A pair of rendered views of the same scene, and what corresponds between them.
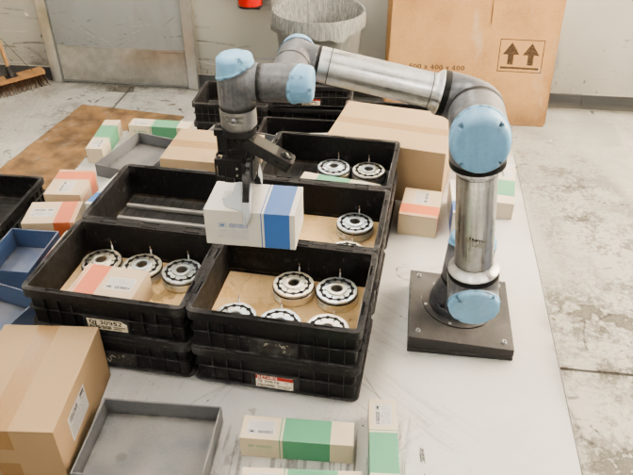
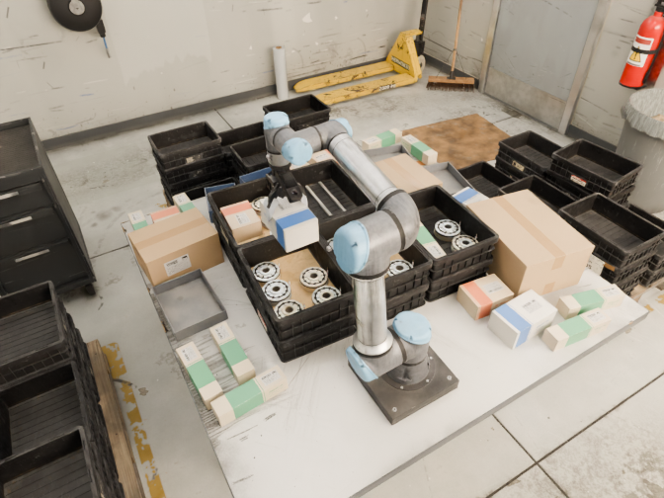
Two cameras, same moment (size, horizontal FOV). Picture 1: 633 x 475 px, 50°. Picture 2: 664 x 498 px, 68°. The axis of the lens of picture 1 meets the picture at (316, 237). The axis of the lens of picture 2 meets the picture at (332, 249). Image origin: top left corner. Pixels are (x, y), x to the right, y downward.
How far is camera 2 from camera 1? 1.18 m
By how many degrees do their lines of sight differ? 41
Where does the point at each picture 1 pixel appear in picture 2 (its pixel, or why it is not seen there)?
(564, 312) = (642, 476)
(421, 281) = not seen: hidden behind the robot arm
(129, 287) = (242, 222)
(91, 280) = (236, 208)
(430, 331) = not seen: hidden behind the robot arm
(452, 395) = (330, 407)
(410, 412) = (298, 393)
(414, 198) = (486, 284)
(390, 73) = (361, 171)
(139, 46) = (539, 87)
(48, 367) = (181, 236)
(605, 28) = not seen: outside the picture
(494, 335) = (395, 400)
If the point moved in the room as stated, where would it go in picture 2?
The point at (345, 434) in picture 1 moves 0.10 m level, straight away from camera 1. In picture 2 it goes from (243, 369) to (270, 354)
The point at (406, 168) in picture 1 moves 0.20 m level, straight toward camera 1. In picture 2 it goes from (502, 259) to (461, 278)
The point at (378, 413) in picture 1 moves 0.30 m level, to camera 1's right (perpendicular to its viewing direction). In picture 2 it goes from (270, 374) to (325, 445)
